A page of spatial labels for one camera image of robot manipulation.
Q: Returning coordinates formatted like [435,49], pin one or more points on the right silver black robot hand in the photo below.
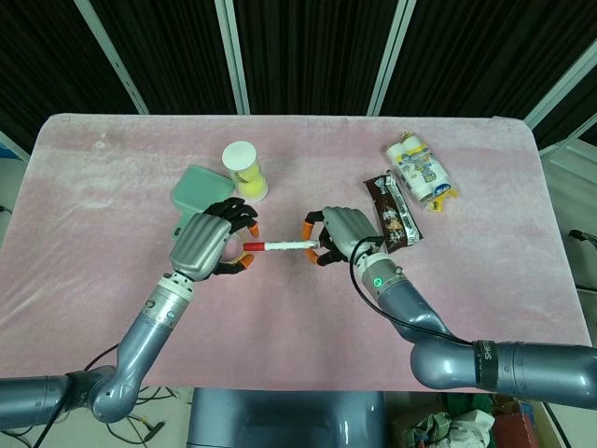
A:
[350,228]

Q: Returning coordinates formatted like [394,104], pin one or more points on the red and white tube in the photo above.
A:
[289,245]

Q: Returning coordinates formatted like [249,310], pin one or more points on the red marker cap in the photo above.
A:
[254,246]

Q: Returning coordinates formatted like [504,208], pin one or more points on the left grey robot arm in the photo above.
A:
[140,336]

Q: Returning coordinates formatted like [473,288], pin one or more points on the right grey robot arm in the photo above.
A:
[420,317]

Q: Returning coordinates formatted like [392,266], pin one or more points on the brown snack bar wrapper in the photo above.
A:
[392,214]

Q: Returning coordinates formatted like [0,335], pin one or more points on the white tissue pack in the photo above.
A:
[420,172]

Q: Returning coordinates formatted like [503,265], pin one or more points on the pink table cloth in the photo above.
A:
[303,317]

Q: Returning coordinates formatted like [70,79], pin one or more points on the yellow plain tennis ball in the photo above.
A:
[254,189]

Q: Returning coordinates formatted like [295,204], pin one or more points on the yellow printed tennis ball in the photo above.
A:
[247,173]

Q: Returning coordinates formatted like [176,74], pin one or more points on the clear tennis ball tube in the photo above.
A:
[239,156]

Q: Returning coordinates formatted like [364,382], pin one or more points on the grey robot torso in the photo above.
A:
[280,420]

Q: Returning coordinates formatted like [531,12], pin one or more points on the crumpled plastic bag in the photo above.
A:
[448,427]

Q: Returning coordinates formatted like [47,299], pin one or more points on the red box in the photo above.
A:
[513,427]

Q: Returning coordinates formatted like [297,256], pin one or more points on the pale green partition post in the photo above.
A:
[11,147]
[112,56]
[233,56]
[559,88]
[387,56]

